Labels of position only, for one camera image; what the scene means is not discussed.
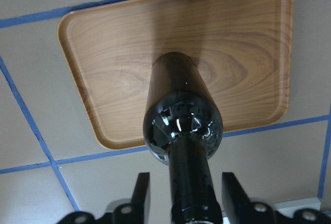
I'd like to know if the dark wine bottle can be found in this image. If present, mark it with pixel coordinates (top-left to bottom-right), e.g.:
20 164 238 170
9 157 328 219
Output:
143 52 223 223

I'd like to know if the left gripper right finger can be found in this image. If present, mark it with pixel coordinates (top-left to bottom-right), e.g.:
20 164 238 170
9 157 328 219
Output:
222 172 253 223

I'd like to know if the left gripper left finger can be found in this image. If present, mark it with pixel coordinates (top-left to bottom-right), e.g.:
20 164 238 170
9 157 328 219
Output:
130 172 151 223

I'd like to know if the wooden tray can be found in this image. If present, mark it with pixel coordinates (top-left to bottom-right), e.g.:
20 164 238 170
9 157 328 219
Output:
57 0 293 150

